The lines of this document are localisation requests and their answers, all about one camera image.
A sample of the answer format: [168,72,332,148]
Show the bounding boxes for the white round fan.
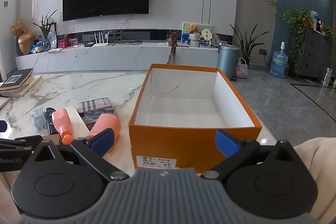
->
[201,27,212,42]

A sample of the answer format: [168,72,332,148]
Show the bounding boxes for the dark picture book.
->
[84,106,119,131]

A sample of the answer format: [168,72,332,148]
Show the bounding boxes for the ivy plant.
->
[282,8,314,68]

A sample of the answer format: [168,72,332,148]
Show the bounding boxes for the beige books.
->
[0,74,42,97]

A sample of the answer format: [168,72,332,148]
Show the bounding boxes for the blue snack bags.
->
[29,40,46,53]

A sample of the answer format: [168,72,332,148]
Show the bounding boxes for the snake plant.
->
[230,23,265,65]

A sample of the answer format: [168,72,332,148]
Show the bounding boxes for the black book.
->
[0,68,34,90]

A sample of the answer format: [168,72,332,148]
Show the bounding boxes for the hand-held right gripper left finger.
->
[22,128,130,181]

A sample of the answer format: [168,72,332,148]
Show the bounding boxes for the pink bottle with orange cap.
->
[51,109,75,145]

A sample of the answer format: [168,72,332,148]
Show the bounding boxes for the pastel woven bag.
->
[235,57,248,79]

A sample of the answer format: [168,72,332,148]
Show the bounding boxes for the pink plastic cup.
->
[87,114,122,153]

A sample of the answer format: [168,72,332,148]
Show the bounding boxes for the green painting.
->
[182,22,204,43]

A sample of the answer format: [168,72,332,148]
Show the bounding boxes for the dried flowers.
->
[10,19,25,36]

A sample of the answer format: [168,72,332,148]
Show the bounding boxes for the clear plastic pack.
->
[30,107,48,132]

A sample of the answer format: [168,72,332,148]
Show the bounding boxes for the grey cabinet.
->
[291,27,334,83]

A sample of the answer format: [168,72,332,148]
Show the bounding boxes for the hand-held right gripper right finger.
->
[201,129,313,181]

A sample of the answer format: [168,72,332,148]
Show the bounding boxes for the green plant in glass vase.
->
[33,9,58,51]

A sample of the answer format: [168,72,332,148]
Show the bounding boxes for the blue water jug with pump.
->
[270,42,289,79]

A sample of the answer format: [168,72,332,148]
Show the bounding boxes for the white router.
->
[92,32,110,47]

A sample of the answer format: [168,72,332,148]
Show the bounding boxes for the dark tube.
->
[45,107,59,135]

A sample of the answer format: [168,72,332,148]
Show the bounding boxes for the orange cardboard box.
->
[128,63,262,170]

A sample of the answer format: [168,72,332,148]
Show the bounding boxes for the golden vase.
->
[16,32,35,55]

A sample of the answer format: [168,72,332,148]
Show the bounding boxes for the marble television console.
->
[15,40,219,75]

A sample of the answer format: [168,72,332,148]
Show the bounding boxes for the plaid case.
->
[77,97,112,115]

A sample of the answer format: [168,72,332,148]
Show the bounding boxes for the grey trash can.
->
[217,43,240,80]

